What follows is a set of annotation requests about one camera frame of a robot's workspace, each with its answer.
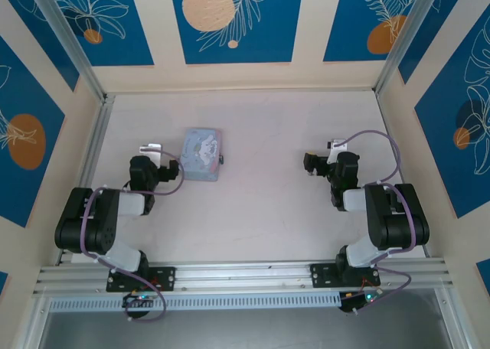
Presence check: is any blue poster small orange dot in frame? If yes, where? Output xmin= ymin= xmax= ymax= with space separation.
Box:
xmin=38 ymin=0 xmax=155 ymax=67

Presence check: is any grey metal shelf panel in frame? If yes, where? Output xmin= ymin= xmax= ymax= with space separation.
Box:
xmin=38 ymin=309 xmax=449 ymax=349

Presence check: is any light blue zipper pouch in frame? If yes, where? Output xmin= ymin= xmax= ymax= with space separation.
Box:
xmin=179 ymin=127 xmax=224 ymax=184

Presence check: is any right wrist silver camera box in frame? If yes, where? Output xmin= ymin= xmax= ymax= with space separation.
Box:
xmin=327 ymin=137 xmax=348 ymax=162

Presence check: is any aluminium corner post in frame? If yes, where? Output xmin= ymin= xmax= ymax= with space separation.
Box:
xmin=28 ymin=0 xmax=116 ymax=103
xmin=374 ymin=0 xmax=439 ymax=96

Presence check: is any blue poster orange circle fern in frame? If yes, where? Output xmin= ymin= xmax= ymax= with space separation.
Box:
xmin=323 ymin=0 xmax=424 ymax=63

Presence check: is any blue poster white flower outline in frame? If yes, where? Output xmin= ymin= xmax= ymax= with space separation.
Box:
xmin=397 ymin=0 xmax=472 ymax=84
xmin=0 ymin=0 xmax=80 ymax=93

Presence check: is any grey slotted cable duct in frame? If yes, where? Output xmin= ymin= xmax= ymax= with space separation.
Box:
xmin=47 ymin=292 xmax=342 ymax=312

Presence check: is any aluminium table side rail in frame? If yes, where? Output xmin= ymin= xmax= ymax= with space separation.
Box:
xmin=377 ymin=90 xmax=432 ymax=258
xmin=57 ymin=94 xmax=116 ymax=266

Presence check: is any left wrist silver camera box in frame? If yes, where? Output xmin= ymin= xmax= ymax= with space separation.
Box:
xmin=138 ymin=142 xmax=165 ymax=162

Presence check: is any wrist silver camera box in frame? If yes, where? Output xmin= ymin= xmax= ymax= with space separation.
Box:
xmin=327 ymin=137 xmax=348 ymax=162
xmin=138 ymin=142 xmax=165 ymax=162

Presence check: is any blue poster large peach circle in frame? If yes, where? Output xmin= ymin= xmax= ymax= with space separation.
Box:
xmin=169 ymin=0 xmax=305 ymax=65

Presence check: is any long aluminium base rail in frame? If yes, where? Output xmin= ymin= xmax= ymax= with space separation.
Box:
xmin=32 ymin=259 xmax=456 ymax=298

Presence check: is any blue poster orange circle flower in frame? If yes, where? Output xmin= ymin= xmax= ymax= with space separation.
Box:
xmin=0 ymin=37 xmax=66 ymax=227
xmin=415 ymin=18 xmax=490 ymax=220

